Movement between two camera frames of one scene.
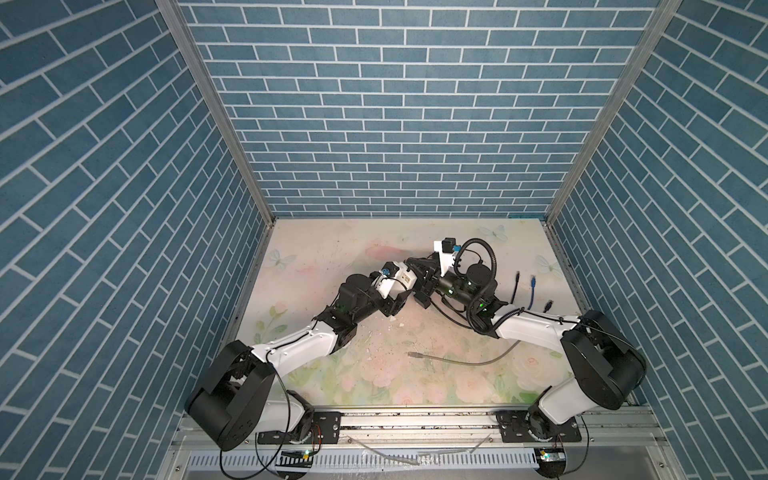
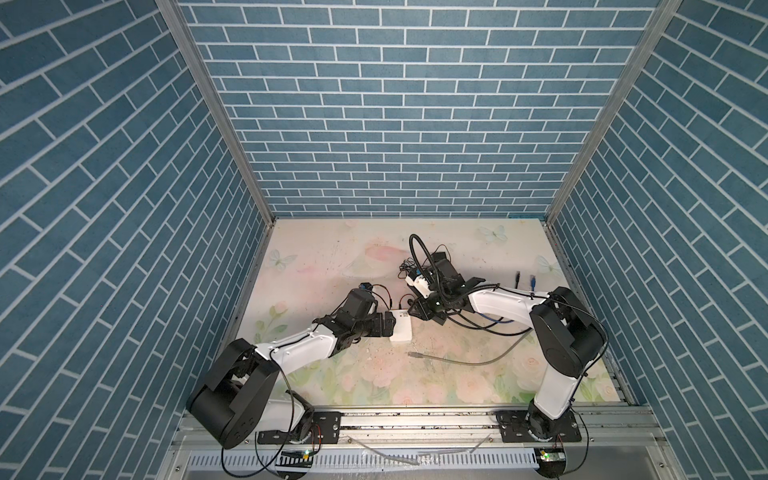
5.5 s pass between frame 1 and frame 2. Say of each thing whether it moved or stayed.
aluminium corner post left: stayed
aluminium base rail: stayed
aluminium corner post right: stayed
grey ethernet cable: stayed
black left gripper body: moved
